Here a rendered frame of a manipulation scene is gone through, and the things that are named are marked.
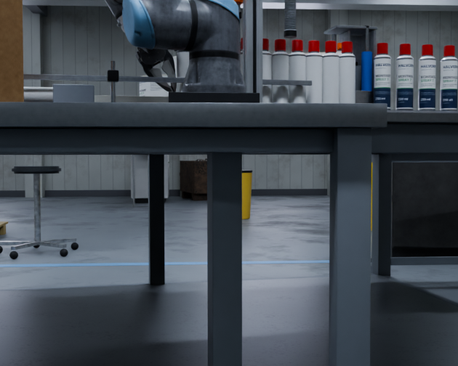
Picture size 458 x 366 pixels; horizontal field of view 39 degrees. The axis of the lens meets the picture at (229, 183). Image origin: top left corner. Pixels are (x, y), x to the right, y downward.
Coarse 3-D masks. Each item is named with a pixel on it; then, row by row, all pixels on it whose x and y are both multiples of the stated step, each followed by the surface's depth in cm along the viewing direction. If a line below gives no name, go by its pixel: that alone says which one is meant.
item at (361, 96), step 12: (336, 36) 208; (348, 36) 205; (360, 36) 213; (372, 36) 205; (360, 48) 214; (372, 48) 205; (360, 60) 214; (372, 60) 205; (360, 72) 209; (372, 72) 205; (360, 84) 209; (372, 84) 205; (360, 96) 201; (372, 96) 202
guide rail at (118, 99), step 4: (96, 96) 185; (100, 96) 185; (104, 96) 186; (108, 96) 186; (116, 96) 186; (120, 96) 187; (124, 96) 187; (128, 96) 187; (132, 96) 187; (136, 96) 188; (140, 96) 188; (144, 96) 188; (148, 96) 188; (96, 100) 185; (100, 100) 186; (104, 100) 186; (108, 100) 186; (116, 100) 186; (120, 100) 187; (124, 100) 187; (128, 100) 187; (132, 100) 187; (136, 100) 188; (140, 100) 188; (144, 100) 188; (148, 100) 188; (152, 100) 189; (156, 100) 189; (160, 100) 189; (164, 100) 189; (168, 100) 190
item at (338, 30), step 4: (332, 28) 204; (336, 28) 202; (340, 28) 202; (344, 28) 202; (348, 28) 202; (352, 28) 202; (356, 28) 202; (360, 28) 202; (364, 28) 203; (372, 28) 203; (376, 28) 203; (324, 32) 211; (328, 32) 208; (332, 32) 208; (336, 32) 208; (340, 32) 208; (344, 32) 208; (352, 32) 208; (356, 32) 208; (360, 32) 208; (364, 32) 208
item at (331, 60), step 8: (328, 48) 195; (336, 48) 195; (328, 56) 194; (336, 56) 194; (328, 64) 194; (336, 64) 194; (328, 72) 194; (336, 72) 194; (328, 80) 194; (336, 80) 194; (328, 88) 194; (336, 88) 194; (328, 96) 194; (336, 96) 194
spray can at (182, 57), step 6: (180, 54) 184; (186, 54) 184; (180, 60) 184; (186, 60) 184; (180, 66) 184; (186, 66) 184; (180, 72) 185; (186, 72) 184; (180, 84) 185; (180, 90) 185
